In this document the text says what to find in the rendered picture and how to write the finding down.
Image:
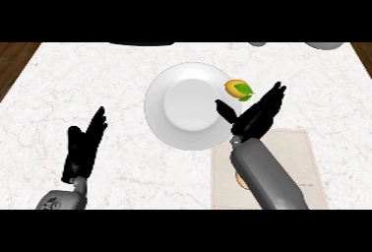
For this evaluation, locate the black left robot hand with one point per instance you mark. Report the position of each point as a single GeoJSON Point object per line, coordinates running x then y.
{"type": "Point", "coordinates": [82, 147]}

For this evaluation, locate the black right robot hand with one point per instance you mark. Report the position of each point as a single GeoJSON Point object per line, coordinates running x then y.
{"type": "Point", "coordinates": [257, 116]}

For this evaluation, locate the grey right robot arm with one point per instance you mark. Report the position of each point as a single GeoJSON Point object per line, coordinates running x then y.
{"type": "Point", "coordinates": [265, 174]}

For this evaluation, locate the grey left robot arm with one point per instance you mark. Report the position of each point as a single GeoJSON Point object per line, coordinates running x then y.
{"type": "Point", "coordinates": [67, 196]}

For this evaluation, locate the yellow lemon with green leaves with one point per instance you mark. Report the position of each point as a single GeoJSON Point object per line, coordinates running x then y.
{"type": "Point", "coordinates": [237, 89]}

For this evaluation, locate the white round plate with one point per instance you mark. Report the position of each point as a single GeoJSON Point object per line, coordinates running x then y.
{"type": "Point", "coordinates": [191, 105]}

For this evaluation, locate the beige rectangular placemat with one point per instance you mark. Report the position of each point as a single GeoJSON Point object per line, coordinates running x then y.
{"type": "Point", "coordinates": [300, 164]}

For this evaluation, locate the orange round fruit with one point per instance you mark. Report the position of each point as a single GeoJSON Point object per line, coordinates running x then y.
{"type": "Point", "coordinates": [239, 181]}

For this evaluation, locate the small grey round object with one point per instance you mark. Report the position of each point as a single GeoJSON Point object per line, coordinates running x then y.
{"type": "Point", "coordinates": [257, 43]}

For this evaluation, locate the large grey round object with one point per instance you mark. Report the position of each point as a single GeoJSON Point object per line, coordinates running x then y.
{"type": "Point", "coordinates": [325, 45]}

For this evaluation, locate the black flat object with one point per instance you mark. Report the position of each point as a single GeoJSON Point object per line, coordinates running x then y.
{"type": "Point", "coordinates": [141, 43]}

